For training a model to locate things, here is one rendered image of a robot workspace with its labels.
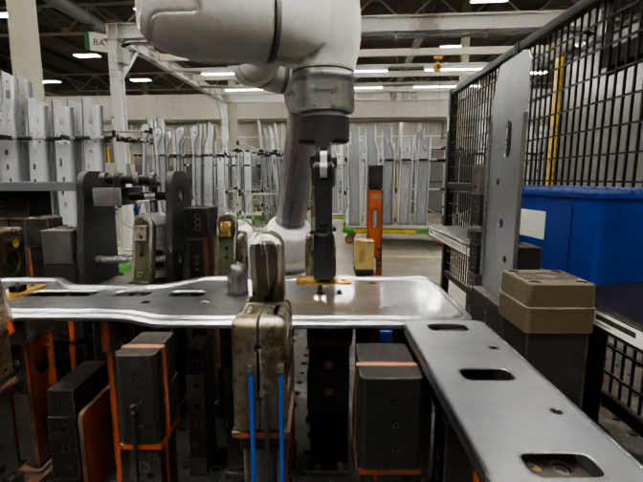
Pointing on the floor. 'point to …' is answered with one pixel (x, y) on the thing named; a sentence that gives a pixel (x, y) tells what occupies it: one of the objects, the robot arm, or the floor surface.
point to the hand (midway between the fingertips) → (323, 254)
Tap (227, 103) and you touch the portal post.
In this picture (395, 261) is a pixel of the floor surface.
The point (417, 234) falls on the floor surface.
